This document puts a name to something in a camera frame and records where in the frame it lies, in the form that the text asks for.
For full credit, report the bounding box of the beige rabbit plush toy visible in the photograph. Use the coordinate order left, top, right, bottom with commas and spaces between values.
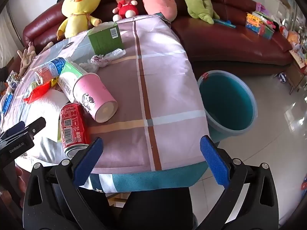
17, 41, 54, 77

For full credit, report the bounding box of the green cardboard box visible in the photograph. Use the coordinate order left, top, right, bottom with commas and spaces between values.
87, 21, 125, 55

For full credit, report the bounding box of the green and white drink carton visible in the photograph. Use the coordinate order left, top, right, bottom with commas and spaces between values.
58, 61, 90, 103

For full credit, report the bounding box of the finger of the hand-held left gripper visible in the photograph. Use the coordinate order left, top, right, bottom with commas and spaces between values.
0, 121, 26, 142
24, 117, 46, 138

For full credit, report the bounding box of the checked pastel tablecloth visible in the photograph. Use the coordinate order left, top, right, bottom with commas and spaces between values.
0, 14, 211, 194

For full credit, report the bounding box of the colourful snack packet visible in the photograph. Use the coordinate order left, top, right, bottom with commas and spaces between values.
6, 71, 21, 89

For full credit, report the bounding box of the teddy bear in red clothes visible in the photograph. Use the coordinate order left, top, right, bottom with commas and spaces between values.
112, 0, 139, 21

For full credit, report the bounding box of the wooden cabinet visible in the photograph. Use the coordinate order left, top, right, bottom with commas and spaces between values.
286, 50, 307, 94

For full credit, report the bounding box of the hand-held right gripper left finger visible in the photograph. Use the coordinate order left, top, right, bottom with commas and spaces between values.
23, 137, 107, 230

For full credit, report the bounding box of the red soda can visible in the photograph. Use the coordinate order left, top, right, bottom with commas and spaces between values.
59, 103, 90, 159

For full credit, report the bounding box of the plastic bottle with blue label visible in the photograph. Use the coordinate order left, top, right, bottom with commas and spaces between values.
34, 57, 66, 84

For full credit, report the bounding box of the pink rabbit plush pillow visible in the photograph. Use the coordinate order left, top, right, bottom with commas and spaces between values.
142, 0, 178, 23

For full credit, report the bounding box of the yellow chick plush toy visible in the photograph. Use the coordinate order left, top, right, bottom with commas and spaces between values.
56, 0, 102, 41

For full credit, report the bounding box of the teal plastic bucket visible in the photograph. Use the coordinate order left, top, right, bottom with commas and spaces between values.
197, 70, 258, 146

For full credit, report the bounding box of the blue toy ruler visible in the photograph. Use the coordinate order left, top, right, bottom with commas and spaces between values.
212, 18, 237, 29

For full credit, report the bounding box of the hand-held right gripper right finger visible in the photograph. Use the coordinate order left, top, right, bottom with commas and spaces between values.
194, 135, 280, 230

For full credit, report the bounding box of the dark red leather sofa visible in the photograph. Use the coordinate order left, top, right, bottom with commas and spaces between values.
23, 0, 294, 71

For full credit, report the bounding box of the plain red plastic wrapper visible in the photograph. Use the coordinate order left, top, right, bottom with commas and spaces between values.
23, 83, 52, 104

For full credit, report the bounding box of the blue and white ball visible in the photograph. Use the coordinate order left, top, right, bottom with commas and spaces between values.
275, 72, 289, 83

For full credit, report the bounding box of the pile of colourful toy packets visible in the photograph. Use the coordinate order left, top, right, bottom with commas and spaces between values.
279, 24, 307, 65

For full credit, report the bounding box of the pink paper cup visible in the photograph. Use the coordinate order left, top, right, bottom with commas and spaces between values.
73, 72, 119, 123

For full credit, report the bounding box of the person's left hand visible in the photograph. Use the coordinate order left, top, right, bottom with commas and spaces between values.
14, 164, 30, 197

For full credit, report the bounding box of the green crocodile plush toy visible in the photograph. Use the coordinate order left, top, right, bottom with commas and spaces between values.
181, 0, 220, 25

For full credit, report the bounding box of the clear plastic wrapper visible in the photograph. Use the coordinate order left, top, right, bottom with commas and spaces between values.
79, 49, 126, 73

